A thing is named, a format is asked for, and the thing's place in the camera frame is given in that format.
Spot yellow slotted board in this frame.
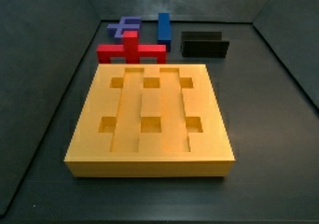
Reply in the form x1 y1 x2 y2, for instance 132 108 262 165
66 64 235 177

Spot red cross-shaped block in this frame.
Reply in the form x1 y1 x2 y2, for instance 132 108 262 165
96 31 167 63

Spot blue bar block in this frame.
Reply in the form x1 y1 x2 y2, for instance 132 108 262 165
158 13 172 51

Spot purple branched block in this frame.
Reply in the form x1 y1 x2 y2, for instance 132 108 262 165
107 16 142 42

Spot black bracket holder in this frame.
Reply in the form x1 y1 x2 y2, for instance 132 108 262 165
180 31 230 58

